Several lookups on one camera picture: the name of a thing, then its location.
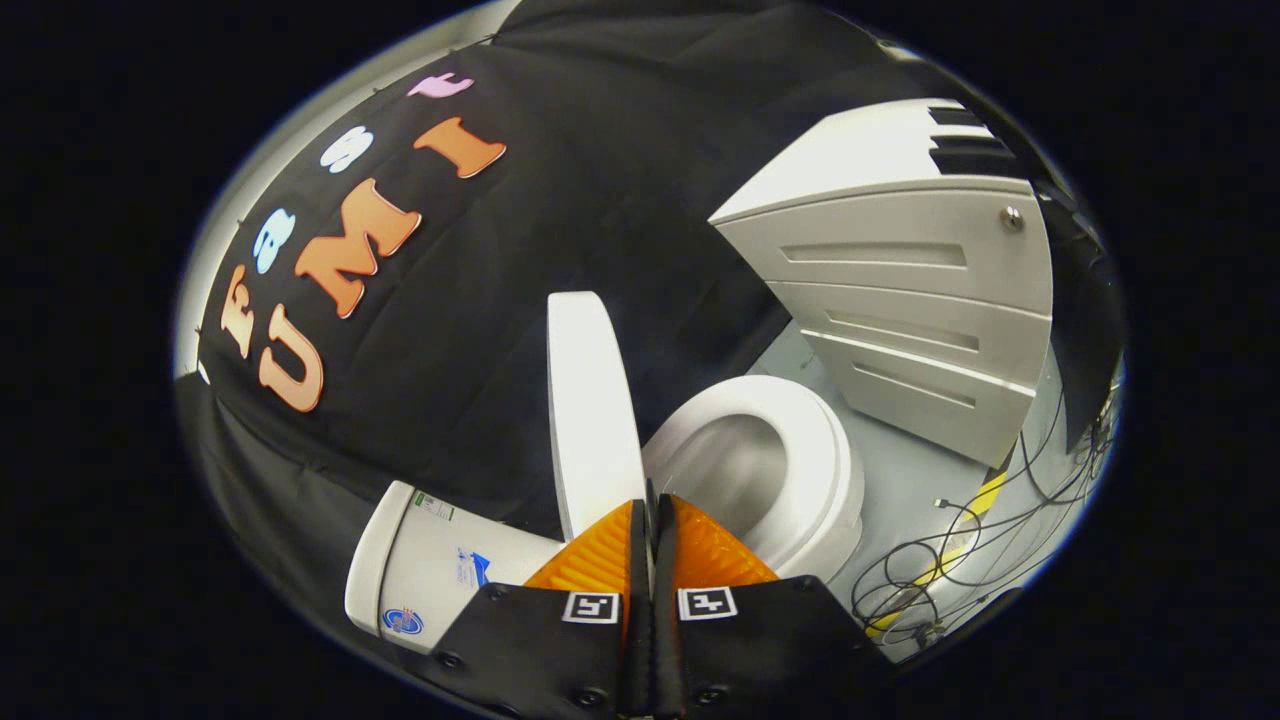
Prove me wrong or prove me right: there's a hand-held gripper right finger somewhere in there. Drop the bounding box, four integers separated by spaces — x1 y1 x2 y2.
652 490 896 720

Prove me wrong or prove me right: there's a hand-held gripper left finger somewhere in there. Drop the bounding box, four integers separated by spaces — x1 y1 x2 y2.
416 480 655 720

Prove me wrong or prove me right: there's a white toilet lid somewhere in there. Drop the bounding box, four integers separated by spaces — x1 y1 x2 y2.
546 290 648 543

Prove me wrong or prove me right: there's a white toilet tank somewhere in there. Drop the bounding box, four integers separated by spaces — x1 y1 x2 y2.
344 480 566 658

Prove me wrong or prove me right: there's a yellow black floor tape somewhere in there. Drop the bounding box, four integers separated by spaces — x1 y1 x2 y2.
865 470 1007 641

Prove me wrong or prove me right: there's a white drawer cabinet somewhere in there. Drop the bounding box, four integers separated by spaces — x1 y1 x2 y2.
708 97 1056 471

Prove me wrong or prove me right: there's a black backdrop cloth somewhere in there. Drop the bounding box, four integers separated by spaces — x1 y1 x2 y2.
178 0 1126 641

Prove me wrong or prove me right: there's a tangle of black cables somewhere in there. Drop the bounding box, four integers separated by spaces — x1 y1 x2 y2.
850 380 1116 651

